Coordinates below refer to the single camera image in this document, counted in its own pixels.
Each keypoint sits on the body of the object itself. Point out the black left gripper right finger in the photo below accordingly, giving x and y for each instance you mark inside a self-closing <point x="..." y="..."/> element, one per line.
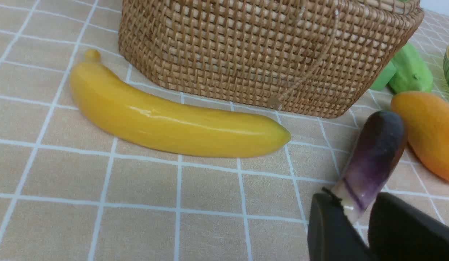
<point x="400" y="232"/>

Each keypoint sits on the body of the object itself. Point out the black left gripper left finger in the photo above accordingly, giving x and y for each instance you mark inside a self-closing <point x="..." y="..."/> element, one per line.
<point x="331" y="236"/>

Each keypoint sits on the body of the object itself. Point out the purple toy eggplant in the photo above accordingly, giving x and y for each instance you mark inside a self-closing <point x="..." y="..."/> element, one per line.
<point x="379" y="147"/>

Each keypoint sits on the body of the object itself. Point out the orange yellow toy mango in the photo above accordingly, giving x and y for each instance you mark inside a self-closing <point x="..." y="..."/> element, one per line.
<point x="426" y="117"/>

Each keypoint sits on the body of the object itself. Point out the orange toy carrot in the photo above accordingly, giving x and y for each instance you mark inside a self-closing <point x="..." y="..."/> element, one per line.
<point x="412" y="73"/>

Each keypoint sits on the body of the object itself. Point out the yellow toy banana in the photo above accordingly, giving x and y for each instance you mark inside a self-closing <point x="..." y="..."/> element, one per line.
<point x="161" y="124"/>

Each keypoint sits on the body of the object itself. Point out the green foam cube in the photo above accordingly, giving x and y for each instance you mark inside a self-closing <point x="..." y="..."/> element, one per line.
<point x="384" y="77"/>

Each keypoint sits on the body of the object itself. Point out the woven rattan basket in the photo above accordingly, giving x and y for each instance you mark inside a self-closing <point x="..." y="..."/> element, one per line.
<point x="312" y="57"/>

